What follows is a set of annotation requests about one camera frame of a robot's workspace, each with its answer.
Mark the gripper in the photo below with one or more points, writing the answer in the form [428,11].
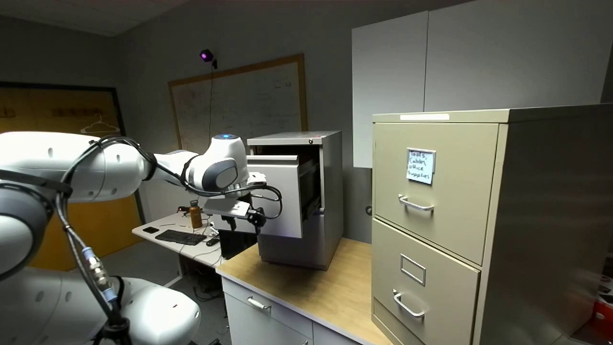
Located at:
[255,219]

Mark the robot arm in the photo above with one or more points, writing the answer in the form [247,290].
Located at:
[43,163]

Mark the grey cabinet open drawer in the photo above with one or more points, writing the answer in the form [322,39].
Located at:
[282,201]

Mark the grey cabinet closed drawer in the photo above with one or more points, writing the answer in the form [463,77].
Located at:
[297,251]

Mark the grey metal file cabinet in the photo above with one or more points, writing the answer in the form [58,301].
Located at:
[330,191]

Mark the white counter drawer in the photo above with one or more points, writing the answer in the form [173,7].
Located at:
[278,311]

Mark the beige drawer with paper note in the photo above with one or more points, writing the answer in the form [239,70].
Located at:
[455,225]

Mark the beige metal file cabinet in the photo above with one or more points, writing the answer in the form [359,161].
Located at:
[541,215]

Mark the black monitor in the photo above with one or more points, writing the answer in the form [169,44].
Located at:
[237,244]

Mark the black computer mouse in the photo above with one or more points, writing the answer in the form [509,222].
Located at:
[213,242]

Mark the brown bottle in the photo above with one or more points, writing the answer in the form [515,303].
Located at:
[196,218]

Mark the black keyboard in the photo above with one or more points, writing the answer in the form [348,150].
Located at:
[181,237]

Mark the white desk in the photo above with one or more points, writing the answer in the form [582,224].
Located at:
[167,242]

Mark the black phone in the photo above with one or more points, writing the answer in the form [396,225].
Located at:
[151,230]

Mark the wood framed whiteboard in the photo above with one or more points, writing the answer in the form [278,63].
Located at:
[249,105]

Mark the handwritten paper note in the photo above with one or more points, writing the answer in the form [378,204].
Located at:
[421,166]

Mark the white tape strip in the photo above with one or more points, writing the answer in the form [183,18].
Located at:
[424,117]

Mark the red box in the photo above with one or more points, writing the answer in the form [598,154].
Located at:
[603,318]

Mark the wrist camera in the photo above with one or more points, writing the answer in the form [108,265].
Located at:
[228,207]

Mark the camera on mount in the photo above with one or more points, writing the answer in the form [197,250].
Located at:
[207,56]

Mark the beige drawer with label frame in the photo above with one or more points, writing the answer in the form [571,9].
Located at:
[445,306]

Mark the yellow board with black frame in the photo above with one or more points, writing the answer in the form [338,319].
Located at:
[57,110]

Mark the white wall cabinet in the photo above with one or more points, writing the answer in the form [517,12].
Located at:
[503,57]

